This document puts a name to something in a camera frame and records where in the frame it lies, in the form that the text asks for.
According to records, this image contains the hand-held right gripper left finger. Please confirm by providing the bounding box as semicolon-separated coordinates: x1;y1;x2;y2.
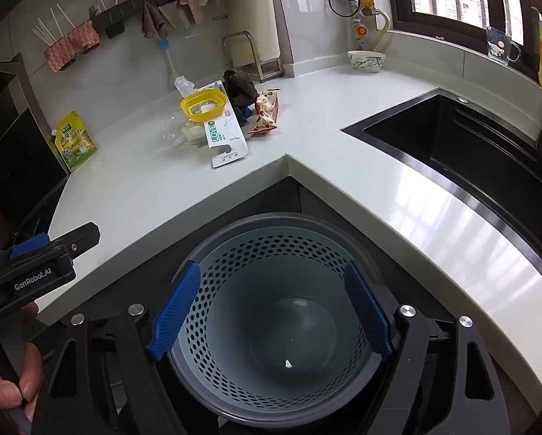
31;260;201;435

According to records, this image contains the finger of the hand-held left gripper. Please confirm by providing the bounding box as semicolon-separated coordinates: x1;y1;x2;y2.
11;233;51;260
49;222;101;259

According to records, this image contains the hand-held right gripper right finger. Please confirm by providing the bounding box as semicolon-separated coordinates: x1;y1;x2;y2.
343;260;512;435

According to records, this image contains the grey perforated waste bin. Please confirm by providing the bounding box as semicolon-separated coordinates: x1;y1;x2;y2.
166;212;396;429

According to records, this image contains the yellow plastic container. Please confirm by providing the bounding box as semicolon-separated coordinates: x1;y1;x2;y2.
180;90;227;123

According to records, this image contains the white cardboard packaging card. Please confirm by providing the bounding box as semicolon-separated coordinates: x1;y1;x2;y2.
203;80;250;169

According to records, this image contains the white tissue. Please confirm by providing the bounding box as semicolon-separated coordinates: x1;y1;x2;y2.
174;75;195;98

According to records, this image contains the dark grey cloth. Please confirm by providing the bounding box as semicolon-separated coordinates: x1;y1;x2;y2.
222;69;259;121

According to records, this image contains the person's left hand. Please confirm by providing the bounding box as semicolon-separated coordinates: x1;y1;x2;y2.
0;301;44;422

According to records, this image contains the black kitchen appliance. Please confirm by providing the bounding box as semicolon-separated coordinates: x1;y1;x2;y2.
0;52;70;241

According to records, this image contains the yellow green seasoning pouch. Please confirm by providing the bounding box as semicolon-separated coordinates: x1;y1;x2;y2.
51;111;97;173

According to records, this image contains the pink checkered cloth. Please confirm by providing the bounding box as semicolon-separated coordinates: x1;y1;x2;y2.
45;22;100;72

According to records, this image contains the black kitchen sink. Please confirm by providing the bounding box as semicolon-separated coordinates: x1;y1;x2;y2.
341;88;542;273

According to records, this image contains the white bottle brush blue tip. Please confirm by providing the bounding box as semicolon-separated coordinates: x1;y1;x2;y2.
158;38;181;89

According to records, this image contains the bundle of white chopsticks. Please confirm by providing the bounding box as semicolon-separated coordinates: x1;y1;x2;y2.
32;4;75;47

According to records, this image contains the grey brown hanging cloth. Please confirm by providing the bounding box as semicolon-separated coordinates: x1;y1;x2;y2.
141;2;168;41

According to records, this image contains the steel cleaver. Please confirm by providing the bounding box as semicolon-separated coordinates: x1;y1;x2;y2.
164;2;195;29

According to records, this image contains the white floral bowl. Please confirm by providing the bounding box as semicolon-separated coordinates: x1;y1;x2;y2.
347;50;386;73

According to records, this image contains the steel cutting board rack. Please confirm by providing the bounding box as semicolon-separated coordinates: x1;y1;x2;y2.
221;31;283;83

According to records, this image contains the white cutting board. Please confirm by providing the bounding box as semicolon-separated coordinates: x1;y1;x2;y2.
223;0;283;66

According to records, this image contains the clear printed glass mug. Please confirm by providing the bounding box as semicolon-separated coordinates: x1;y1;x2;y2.
485;26;523;66

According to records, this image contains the dark framed window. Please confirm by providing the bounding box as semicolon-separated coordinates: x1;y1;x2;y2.
386;0;541;53

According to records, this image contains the black wall rack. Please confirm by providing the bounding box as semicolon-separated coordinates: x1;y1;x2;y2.
90;0;221;40

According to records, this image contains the black cable loop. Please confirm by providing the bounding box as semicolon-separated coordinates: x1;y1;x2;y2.
328;0;360;19

